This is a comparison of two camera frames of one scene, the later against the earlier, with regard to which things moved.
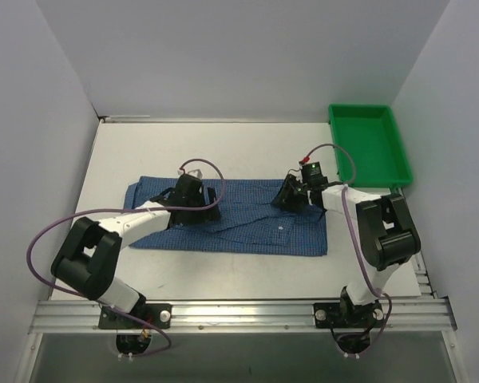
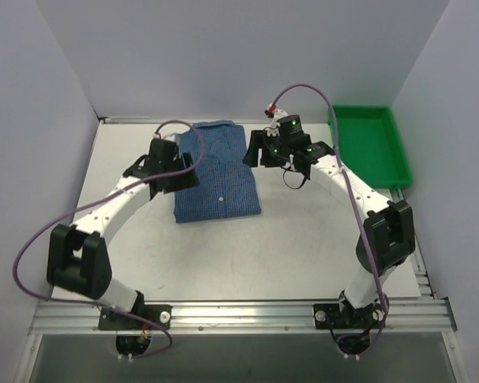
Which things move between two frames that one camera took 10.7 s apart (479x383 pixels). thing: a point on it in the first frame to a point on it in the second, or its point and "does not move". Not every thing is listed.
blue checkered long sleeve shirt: (250, 222) to (227, 187)
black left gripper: (207, 204) to (180, 175)
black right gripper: (289, 195) to (264, 148)
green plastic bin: (370, 136) does not move
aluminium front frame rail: (83, 317) does not move
